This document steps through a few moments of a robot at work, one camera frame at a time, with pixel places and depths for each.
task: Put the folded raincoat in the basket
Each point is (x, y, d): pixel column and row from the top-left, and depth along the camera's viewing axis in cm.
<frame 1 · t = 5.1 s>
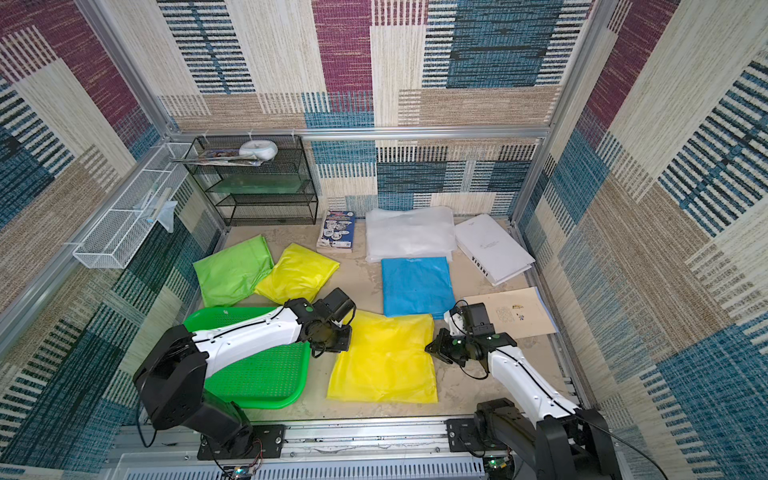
left hand: (347, 344, 85), fingers closed
right hand: (426, 344, 84), fingers closed
green plastic basket: (281, 369, 79), point 8 cm above the table
large yellow folded raincoat: (388, 360, 85), point 3 cm above the table
blue folded raincoat: (417, 286, 103), on the table
white translucent folded raincoat: (410, 232, 114), point 5 cm above the table
small yellow folded raincoat: (298, 273, 104), point 3 cm above the table
lime green folded raincoat: (233, 272, 105), point 3 cm above the table
blue treehouse book: (338, 230, 117), point 3 cm above the table
white book: (494, 251, 108), point 4 cm above the table
tan notebook: (520, 312, 96), on the table

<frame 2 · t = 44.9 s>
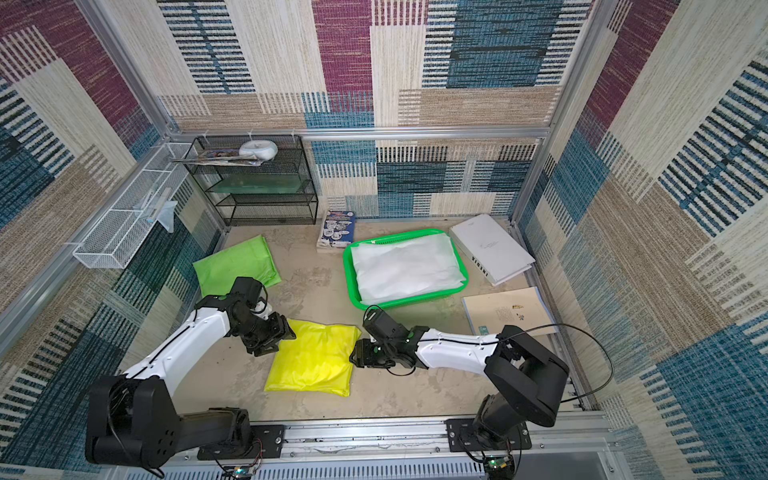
left hand: (288, 337, 83), fingers open
right hand: (353, 358, 82), fingers open
white translucent folded raincoat: (406, 267, 98), point 9 cm above the table
small yellow folded raincoat: (317, 360, 85), point 4 cm above the table
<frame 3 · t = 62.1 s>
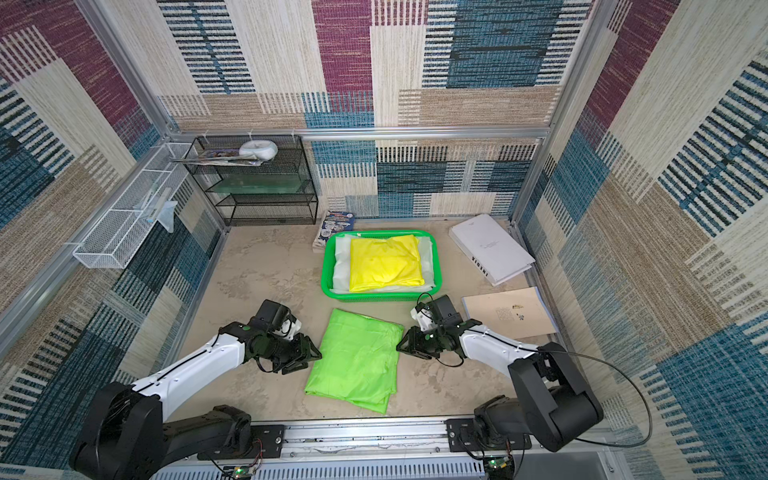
left hand: (316, 357, 83), fingers open
right hand: (399, 345, 86), fingers open
small yellow folded raincoat: (392, 262, 96), point 12 cm above the table
lime green folded raincoat: (357, 361, 85), point 3 cm above the table
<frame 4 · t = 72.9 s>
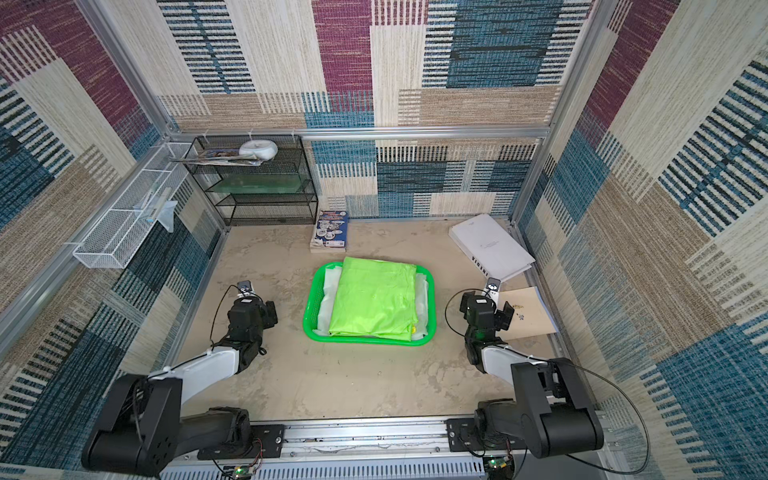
left hand: (255, 303, 91), fingers open
right hand: (491, 294, 90), fingers open
lime green folded raincoat: (375, 298, 87), point 13 cm above the table
